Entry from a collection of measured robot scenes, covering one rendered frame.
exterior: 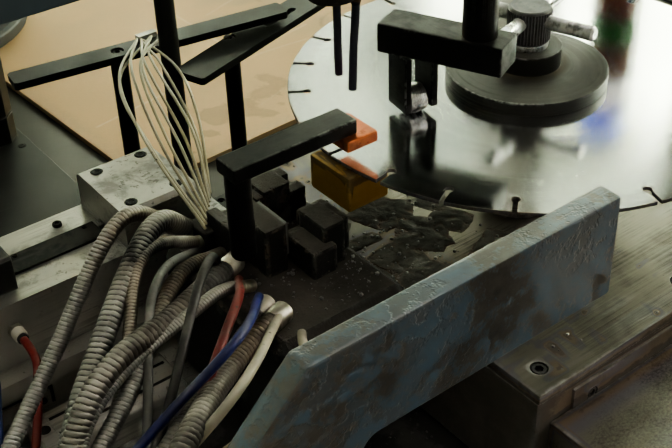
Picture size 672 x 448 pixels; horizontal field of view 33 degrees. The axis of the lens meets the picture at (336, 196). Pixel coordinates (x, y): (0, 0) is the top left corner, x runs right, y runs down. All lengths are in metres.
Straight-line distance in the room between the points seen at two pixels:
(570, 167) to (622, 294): 0.11
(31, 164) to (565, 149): 0.46
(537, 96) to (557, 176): 0.08
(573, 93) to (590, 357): 0.17
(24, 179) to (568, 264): 0.51
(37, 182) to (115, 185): 0.14
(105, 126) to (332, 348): 0.70
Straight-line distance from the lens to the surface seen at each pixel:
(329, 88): 0.79
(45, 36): 1.37
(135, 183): 0.82
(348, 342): 0.50
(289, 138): 0.68
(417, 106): 0.75
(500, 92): 0.77
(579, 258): 0.60
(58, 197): 0.93
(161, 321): 0.66
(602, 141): 0.74
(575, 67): 0.80
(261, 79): 1.22
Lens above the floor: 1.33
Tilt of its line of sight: 34 degrees down
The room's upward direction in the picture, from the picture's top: 2 degrees counter-clockwise
